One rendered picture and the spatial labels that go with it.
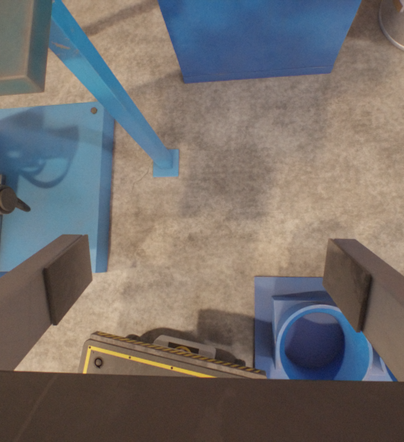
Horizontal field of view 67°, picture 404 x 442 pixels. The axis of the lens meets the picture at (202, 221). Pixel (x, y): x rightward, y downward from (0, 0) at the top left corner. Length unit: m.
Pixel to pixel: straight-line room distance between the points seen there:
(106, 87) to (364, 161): 1.16
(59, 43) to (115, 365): 1.02
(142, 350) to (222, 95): 1.22
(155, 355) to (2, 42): 1.00
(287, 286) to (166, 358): 0.61
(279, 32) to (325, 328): 1.18
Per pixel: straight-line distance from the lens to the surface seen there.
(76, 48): 0.80
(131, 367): 1.26
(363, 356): 1.20
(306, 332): 1.35
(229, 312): 1.47
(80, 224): 1.54
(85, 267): 0.16
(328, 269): 0.17
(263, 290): 1.44
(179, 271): 1.48
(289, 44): 1.53
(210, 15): 1.37
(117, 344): 1.26
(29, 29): 0.62
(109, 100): 0.97
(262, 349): 1.49
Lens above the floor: 1.45
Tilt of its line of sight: 79 degrees down
